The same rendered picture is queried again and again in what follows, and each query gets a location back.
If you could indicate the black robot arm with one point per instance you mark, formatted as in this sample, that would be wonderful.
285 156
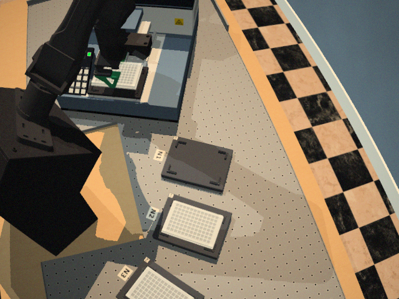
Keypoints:
56 63

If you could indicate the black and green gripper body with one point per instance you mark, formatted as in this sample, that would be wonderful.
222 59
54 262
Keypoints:
102 61

